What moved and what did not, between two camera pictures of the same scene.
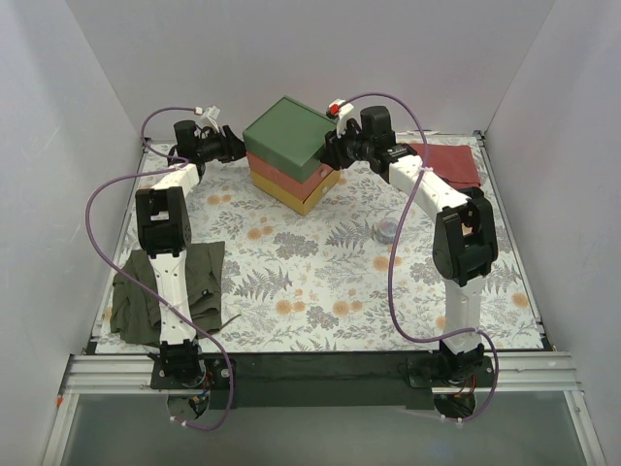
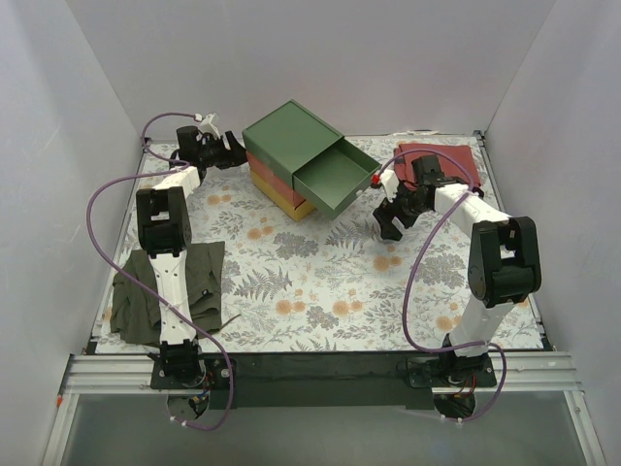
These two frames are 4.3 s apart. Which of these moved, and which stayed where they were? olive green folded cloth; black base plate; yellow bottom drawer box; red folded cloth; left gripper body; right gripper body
Moved: yellow bottom drawer box; right gripper body
Stayed: olive green folded cloth; red folded cloth; black base plate; left gripper body
